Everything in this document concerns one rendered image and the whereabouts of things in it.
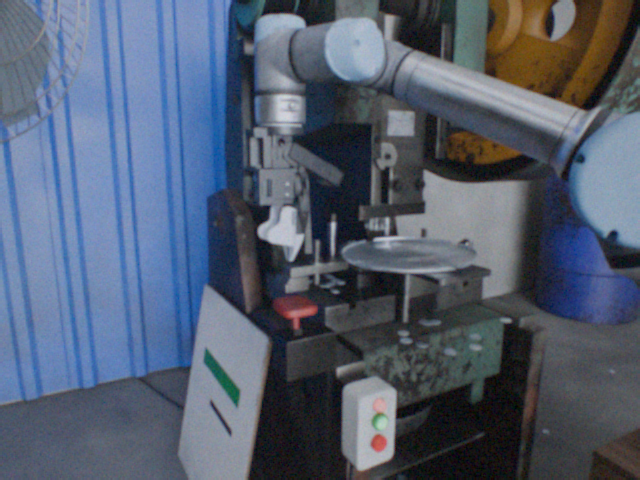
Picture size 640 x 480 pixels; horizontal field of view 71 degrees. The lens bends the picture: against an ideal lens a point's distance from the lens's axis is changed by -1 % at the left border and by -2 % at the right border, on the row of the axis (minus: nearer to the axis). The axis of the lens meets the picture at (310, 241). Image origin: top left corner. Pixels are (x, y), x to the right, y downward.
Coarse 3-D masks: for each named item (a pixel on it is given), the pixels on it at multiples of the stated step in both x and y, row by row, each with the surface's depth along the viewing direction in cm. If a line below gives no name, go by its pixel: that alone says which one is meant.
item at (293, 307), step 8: (296, 296) 79; (280, 304) 75; (288, 304) 75; (296, 304) 75; (304, 304) 75; (312, 304) 75; (280, 312) 74; (288, 312) 73; (296, 312) 73; (304, 312) 73; (312, 312) 74; (296, 320) 76; (296, 328) 76
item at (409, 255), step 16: (384, 240) 113; (400, 240) 113; (416, 240) 112; (432, 240) 111; (352, 256) 99; (368, 256) 99; (384, 256) 97; (400, 256) 96; (416, 256) 95; (432, 256) 96; (448, 256) 97; (464, 256) 96; (400, 272) 87; (416, 272) 86; (432, 272) 86
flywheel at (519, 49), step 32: (512, 0) 109; (544, 0) 104; (576, 0) 98; (608, 0) 89; (512, 32) 111; (544, 32) 108; (576, 32) 98; (608, 32) 89; (512, 64) 113; (544, 64) 106; (576, 64) 99; (608, 64) 90; (544, 96) 106; (576, 96) 96; (480, 160) 121; (512, 160) 115
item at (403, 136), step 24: (384, 96) 95; (384, 120) 96; (408, 120) 98; (384, 144) 95; (408, 144) 100; (360, 168) 100; (384, 168) 96; (408, 168) 97; (360, 192) 101; (384, 192) 97; (408, 192) 98
